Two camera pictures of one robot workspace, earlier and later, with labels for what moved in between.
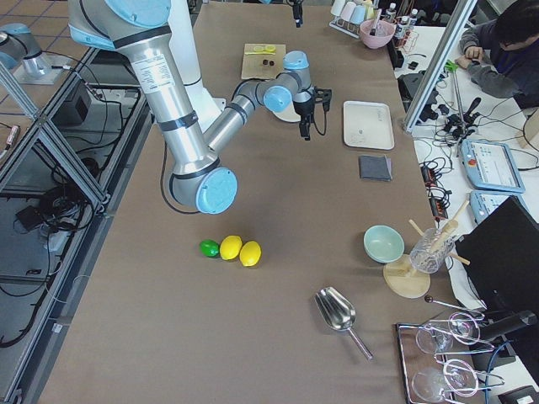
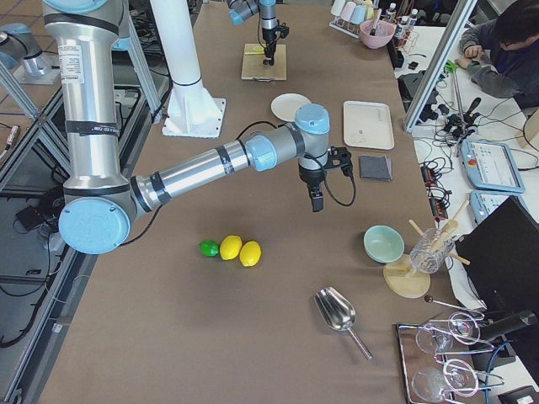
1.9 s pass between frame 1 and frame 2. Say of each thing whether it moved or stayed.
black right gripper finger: moved
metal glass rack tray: stayed
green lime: stayed
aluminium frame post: stayed
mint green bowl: stayed
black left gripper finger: moved
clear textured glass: stayed
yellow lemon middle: stayed
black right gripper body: moved
